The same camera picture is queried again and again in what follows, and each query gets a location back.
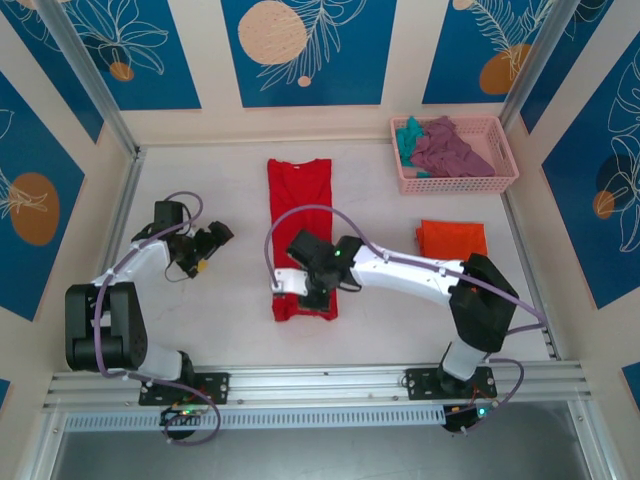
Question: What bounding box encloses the aluminium side rail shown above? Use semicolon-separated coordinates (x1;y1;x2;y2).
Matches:
502;192;564;362
72;147;149;371

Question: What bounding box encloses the teal t-shirt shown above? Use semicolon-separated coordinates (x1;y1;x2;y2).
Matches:
396;115;430;180

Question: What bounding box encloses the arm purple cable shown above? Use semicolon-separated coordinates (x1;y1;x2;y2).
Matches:
263;204;549;436
92;191;222;446

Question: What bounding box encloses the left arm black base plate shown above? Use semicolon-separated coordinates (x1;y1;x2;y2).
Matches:
138;371;231;406

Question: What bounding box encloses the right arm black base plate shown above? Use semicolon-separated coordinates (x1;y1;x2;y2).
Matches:
402;367;499;401

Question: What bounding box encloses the small controller board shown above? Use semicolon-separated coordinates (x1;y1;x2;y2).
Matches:
158;404;207;427
442;402;503;435

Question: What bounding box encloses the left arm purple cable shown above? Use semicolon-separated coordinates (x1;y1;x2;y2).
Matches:
92;191;222;446

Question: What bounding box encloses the red t-shirt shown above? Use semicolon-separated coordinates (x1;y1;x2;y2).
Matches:
266;157;341;323

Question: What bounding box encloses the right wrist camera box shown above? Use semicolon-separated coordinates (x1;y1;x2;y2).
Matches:
271;267;312;297

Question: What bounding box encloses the wide aluminium mounting rail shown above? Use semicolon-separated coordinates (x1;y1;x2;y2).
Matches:
42;362;594;412

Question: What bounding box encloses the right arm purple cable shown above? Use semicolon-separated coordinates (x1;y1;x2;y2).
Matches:
263;204;549;436

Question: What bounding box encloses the pink plastic basket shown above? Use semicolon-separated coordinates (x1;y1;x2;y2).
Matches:
389;114;521;196

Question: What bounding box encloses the purple t-shirt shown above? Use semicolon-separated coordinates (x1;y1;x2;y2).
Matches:
409;115;497;179

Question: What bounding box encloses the aluminium frame post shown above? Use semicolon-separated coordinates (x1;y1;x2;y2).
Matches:
485;0;615;154
34;0;141;159

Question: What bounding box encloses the orange folded t-shirt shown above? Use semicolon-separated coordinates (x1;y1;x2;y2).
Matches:
414;218;490;261

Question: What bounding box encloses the white slotted cable duct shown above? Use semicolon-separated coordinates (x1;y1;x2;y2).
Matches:
63;405;447;432

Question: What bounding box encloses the aluminium frame leg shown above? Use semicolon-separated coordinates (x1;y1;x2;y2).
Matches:
567;399;619;480
24;410;69;480

